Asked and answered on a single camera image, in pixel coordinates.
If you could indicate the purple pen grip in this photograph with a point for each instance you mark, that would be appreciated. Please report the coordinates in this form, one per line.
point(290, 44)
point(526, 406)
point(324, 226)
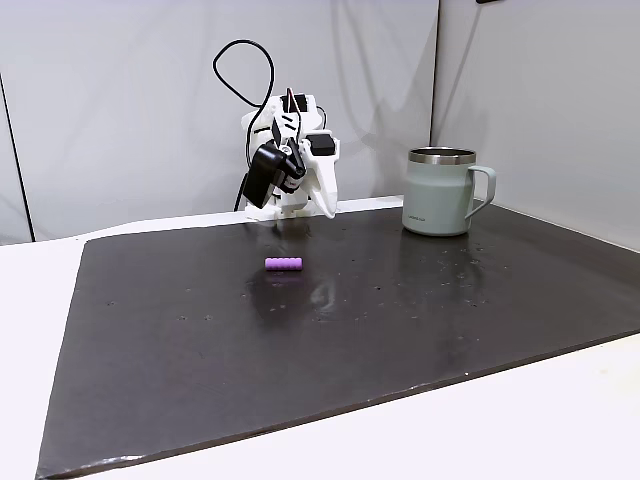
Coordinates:
point(284, 264)

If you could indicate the black webcam box with clamp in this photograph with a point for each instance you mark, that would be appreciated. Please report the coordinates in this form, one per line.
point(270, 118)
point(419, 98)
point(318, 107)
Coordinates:
point(264, 176)

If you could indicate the grey mug with steel rim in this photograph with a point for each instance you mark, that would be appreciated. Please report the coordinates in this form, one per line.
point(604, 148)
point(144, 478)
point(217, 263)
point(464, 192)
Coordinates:
point(434, 200)

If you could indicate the black table mat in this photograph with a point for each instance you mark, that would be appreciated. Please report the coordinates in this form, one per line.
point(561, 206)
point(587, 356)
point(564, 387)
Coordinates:
point(300, 350)

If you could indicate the black wall fixture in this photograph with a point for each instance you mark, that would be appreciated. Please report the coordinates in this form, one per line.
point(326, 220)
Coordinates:
point(489, 1)

